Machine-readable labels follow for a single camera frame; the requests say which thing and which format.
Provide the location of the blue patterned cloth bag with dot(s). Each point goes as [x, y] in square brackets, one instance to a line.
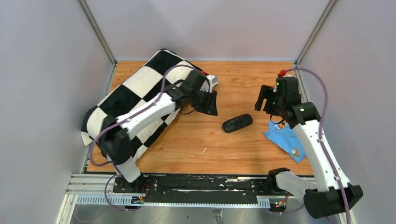
[286, 139]

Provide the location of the black glasses case beige lining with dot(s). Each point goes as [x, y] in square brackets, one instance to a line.
[237, 123]

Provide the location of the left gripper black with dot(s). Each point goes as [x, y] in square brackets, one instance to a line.
[210, 106]

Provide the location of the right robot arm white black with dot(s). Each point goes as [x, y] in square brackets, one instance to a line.
[315, 154]

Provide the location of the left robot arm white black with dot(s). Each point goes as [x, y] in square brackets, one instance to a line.
[119, 139]

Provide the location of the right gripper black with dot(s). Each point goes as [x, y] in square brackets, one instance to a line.
[265, 93]

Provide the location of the black white checkered pillow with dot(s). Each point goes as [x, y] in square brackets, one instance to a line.
[164, 68]

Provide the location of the aluminium frame rail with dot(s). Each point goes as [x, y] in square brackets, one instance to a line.
[89, 200]

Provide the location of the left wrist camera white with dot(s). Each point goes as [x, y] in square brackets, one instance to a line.
[209, 84]

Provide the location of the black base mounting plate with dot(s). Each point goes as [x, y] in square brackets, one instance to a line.
[201, 189]

